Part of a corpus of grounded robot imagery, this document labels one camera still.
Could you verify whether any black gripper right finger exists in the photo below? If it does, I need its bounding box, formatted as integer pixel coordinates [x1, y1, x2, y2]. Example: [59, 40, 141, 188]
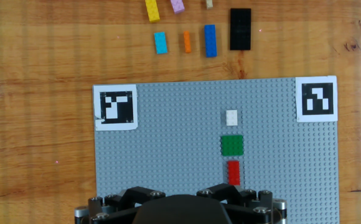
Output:
[195, 182, 288, 224]

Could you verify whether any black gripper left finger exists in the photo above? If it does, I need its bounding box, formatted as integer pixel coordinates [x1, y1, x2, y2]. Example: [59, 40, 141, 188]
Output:
[73, 185, 166, 224]

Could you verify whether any yellow lego brick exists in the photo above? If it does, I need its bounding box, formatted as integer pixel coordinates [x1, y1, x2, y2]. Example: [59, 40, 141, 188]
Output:
[144, 0, 161, 23]

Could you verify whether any red lego brick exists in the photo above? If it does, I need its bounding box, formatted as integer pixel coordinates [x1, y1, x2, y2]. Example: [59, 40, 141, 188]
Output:
[227, 160, 241, 187]

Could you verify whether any green lego plate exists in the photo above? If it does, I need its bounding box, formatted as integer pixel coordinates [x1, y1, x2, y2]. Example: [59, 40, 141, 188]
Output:
[220, 134, 245, 157]

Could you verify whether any grey lego baseplate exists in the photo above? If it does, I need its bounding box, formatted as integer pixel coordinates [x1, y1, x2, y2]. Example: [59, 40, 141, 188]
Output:
[92, 76, 340, 224]

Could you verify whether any white lego brick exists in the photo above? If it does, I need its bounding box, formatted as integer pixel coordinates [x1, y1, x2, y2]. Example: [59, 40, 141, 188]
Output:
[225, 110, 238, 126]

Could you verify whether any blue lego brick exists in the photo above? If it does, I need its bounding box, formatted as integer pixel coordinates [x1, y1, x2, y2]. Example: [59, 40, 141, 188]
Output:
[204, 24, 218, 58]

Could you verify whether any cyan lego brick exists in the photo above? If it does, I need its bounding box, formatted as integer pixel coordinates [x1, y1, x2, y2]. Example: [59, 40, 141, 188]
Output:
[154, 31, 169, 55]

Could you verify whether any orange lego brick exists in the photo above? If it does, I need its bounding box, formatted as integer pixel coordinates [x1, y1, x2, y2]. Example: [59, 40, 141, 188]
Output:
[182, 30, 192, 54]

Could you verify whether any black lego plate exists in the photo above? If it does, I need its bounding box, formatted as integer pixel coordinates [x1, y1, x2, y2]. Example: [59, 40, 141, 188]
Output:
[229, 8, 252, 51]

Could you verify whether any pink lego brick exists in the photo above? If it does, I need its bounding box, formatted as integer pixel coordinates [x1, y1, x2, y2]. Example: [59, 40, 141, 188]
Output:
[170, 0, 185, 14]

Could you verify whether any black white marker tag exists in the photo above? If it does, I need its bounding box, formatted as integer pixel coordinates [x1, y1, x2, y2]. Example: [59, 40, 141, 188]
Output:
[294, 75, 339, 123]
[92, 83, 139, 131]

